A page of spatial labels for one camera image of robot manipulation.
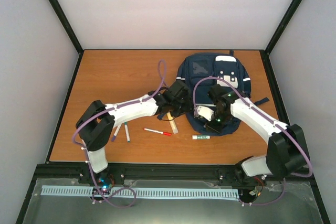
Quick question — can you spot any red capped white marker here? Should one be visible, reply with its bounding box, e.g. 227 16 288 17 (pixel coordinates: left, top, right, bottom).
143 128 172 136

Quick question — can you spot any navy blue student backpack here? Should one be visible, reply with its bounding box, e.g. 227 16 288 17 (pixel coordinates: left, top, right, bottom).
176 50 270 136

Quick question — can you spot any green capped white marker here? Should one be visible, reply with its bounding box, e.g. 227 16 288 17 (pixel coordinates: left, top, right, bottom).
124 122 131 143

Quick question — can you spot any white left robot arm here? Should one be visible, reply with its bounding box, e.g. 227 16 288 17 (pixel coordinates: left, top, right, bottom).
72 80 194 184

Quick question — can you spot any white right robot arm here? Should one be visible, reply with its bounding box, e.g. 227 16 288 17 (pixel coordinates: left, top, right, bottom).
205 84 311 179

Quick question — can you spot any purple capped white marker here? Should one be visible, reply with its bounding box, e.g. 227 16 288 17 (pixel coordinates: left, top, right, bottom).
111 124 121 142

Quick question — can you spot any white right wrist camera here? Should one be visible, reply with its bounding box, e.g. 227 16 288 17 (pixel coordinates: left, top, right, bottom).
194 105 214 121

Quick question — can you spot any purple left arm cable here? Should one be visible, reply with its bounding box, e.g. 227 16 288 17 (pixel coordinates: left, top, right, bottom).
72 59 169 208

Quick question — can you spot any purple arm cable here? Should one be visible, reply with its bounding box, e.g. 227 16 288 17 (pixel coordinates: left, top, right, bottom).
192 76 314 206
72 59 169 208

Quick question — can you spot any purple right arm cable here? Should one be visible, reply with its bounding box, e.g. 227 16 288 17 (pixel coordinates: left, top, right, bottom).
192 76 314 206

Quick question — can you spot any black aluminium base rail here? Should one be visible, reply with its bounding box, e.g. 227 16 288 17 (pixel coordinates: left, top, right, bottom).
34 163 314 185

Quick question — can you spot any light blue slotted cable duct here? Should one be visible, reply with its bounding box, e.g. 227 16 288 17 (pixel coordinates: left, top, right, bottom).
40 185 239 200

